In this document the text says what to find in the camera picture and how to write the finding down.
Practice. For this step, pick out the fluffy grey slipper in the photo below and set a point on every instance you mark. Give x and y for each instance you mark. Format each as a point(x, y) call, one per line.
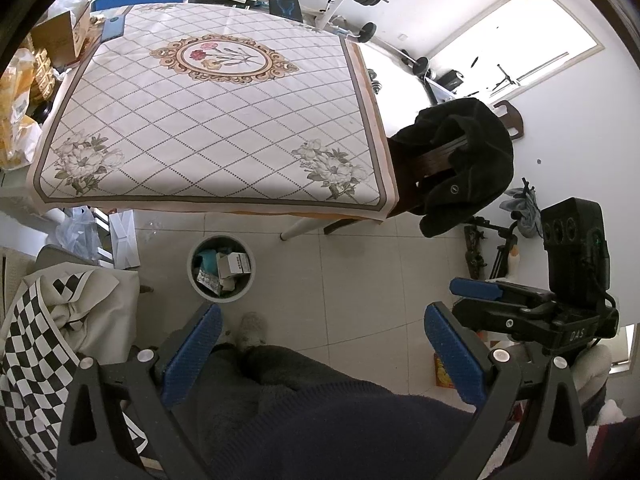
point(251, 330)

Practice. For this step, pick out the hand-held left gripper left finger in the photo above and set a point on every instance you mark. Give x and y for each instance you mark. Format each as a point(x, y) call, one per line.
point(192, 355)

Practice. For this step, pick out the small chrome dumbbell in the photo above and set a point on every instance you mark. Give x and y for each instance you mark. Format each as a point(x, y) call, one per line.
point(375, 82)

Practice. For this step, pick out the long barbell with black plate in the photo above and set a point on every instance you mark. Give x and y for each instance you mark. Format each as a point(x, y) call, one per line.
point(420, 65)

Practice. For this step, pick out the folded black tripod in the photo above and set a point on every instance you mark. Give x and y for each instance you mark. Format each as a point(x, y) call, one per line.
point(475, 255)

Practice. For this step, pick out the person's right forearm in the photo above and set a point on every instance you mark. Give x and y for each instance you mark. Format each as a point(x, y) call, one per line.
point(592, 370)

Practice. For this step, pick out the yellow plastic bags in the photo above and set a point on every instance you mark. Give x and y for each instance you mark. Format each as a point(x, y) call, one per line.
point(15, 110)

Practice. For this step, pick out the clear plastic bag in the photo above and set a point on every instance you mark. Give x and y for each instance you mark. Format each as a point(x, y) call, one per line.
point(77, 235)

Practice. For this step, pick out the floral diamond-pattern tablecloth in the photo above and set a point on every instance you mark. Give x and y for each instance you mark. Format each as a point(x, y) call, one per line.
point(200, 125)

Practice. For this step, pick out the silver blister pack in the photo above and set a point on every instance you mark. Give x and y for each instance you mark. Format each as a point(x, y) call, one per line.
point(209, 282)

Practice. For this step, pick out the person's navy sweater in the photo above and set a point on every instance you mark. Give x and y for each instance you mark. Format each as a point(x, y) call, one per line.
point(350, 435)

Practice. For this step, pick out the blue-grey cloth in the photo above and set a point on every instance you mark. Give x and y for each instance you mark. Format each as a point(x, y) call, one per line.
point(527, 215)

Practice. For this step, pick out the black jacket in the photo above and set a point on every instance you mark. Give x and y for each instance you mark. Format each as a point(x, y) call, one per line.
point(485, 160)

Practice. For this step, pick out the cream cloth cover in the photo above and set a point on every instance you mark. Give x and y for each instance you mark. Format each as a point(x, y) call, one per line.
point(110, 320)

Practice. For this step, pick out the black panel with blue print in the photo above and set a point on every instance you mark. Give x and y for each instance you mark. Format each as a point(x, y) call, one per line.
point(285, 6)

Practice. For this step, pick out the small white carton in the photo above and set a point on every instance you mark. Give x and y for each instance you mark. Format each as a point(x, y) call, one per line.
point(232, 263)

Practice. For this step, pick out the printed cardboard box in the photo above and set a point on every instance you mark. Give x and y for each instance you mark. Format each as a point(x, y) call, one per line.
point(60, 35)

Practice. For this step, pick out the black and white checkered blanket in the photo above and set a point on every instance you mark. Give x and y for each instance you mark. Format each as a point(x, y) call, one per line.
point(30, 340)

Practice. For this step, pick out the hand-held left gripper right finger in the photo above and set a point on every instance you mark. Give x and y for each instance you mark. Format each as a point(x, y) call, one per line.
point(455, 360)

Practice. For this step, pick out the round white trash bin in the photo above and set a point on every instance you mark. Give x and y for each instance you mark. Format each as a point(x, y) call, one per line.
point(212, 246)

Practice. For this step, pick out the teal packet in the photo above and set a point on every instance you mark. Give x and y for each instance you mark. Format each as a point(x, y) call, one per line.
point(206, 262)

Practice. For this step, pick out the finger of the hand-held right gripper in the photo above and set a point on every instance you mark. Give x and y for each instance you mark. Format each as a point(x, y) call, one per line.
point(475, 288)

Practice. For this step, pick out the blue phone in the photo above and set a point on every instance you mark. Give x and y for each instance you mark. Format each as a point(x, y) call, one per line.
point(113, 27)

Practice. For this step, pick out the orange packet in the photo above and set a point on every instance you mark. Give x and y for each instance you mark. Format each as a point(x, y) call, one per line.
point(442, 372)

